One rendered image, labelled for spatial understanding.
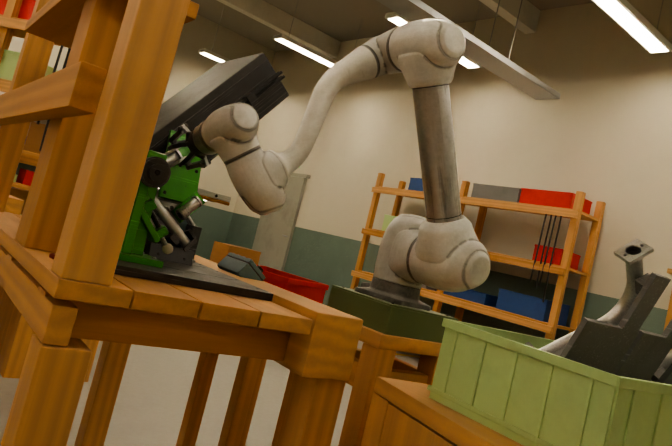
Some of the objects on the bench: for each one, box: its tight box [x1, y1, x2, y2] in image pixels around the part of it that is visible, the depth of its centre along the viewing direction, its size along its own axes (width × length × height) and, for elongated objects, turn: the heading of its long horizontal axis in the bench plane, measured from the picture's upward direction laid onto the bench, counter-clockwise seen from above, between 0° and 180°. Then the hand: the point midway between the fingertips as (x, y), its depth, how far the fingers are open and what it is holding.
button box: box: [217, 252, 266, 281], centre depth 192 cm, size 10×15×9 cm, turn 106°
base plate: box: [114, 259, 274, 301], centre depth 190 cm, size 42×110×2 cm, turn 106°
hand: (174, 156), depth 181 cm, fingers closed on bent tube, 3 cm apart
